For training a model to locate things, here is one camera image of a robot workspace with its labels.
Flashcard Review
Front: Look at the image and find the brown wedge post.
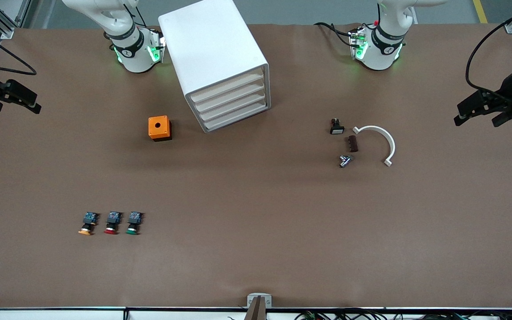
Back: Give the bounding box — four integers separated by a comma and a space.
244, 296, 268, 320

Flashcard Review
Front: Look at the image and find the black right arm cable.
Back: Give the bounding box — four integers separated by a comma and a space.
0, 22, 38, 76

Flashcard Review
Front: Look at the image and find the white curved plastic bracket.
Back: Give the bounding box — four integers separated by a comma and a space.
354, 125, 396, 167

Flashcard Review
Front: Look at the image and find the black base cable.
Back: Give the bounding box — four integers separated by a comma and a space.
314, 21, 355, 45

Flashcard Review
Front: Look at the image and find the yellow mushroom push button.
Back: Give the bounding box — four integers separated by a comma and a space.
78, 212, 100, 236

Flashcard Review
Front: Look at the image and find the orange button enclosure box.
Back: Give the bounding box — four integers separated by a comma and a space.
148, 116, 172, 142

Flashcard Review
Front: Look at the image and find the green mushroom push button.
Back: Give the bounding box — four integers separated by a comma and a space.
125, 211, 144, 236

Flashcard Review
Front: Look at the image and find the grey table edge clamp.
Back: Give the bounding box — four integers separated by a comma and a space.
247, 293, 273, 308

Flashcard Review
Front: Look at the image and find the red mushroom push button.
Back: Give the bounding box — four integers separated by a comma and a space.
104, 211, 123, 235

